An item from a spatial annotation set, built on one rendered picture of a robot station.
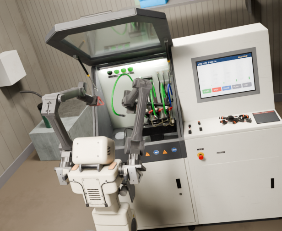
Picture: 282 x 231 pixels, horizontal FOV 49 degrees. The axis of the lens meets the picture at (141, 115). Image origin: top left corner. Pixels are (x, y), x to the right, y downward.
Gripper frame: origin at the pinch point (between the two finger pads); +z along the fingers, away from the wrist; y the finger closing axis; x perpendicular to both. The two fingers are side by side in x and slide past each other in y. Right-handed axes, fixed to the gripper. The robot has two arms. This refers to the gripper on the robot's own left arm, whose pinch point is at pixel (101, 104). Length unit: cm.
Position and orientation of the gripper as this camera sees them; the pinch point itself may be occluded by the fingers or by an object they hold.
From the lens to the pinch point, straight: 225.7
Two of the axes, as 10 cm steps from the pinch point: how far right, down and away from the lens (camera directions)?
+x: -1.8, 9.6, -2.4
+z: 6.9, 2.9, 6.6
